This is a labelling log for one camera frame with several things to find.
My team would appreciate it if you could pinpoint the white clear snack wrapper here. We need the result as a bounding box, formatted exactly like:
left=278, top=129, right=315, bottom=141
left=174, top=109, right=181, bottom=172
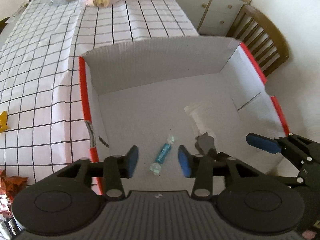
left=184, top=104, right=217, bottom=142

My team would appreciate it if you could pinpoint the blue candy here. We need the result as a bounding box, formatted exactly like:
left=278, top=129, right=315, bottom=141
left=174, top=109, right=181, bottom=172
left=150, top=135, right=175, bottom=176

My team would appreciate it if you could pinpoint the black sesame snack packet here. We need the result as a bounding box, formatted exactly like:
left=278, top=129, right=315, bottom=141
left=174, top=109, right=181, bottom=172
left=195, top=133, right=217, bottom=159

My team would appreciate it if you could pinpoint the red cardboard box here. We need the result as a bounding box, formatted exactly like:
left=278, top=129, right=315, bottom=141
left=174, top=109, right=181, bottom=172
left=79, top=36, right=289, bottom=191

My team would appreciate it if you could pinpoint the white black grid tablecloth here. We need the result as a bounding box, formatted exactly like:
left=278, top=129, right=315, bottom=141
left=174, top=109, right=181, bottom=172
left=1, top=0, right=197, bottom=184

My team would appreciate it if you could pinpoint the brown Oreo snack bag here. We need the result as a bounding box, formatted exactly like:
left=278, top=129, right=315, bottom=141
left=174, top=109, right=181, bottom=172
left=1, top=176, right=28, bottom=200

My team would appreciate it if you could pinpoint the wooden chair right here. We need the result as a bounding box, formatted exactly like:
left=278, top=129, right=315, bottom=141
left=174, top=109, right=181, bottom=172
left=226, top=4, right=289, bottom=76

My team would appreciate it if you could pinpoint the red lion snack bag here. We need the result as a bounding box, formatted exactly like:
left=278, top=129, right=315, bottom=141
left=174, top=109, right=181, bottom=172
left=1, top=170, right=13, bottom=219

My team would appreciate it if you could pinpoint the yellow snack packet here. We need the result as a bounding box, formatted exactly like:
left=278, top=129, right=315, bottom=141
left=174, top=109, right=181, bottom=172
left=0, top=111, right=9, bottom=133

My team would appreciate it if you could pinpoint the white drawer cabinet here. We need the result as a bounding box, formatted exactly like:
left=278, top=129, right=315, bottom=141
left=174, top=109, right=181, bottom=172
left=176, top=0, right=252, bottom=36

